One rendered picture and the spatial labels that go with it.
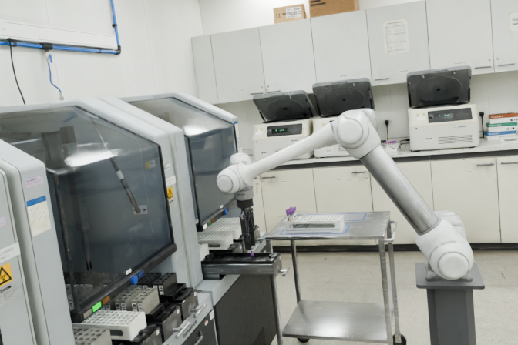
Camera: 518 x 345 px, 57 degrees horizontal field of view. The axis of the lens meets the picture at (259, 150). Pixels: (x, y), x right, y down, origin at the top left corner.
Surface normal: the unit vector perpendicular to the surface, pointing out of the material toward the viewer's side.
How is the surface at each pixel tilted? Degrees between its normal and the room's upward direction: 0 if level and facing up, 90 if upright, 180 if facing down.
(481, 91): 90
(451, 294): 90
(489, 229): 90
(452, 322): 90
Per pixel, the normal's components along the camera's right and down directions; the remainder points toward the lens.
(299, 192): -0.29, 0.15
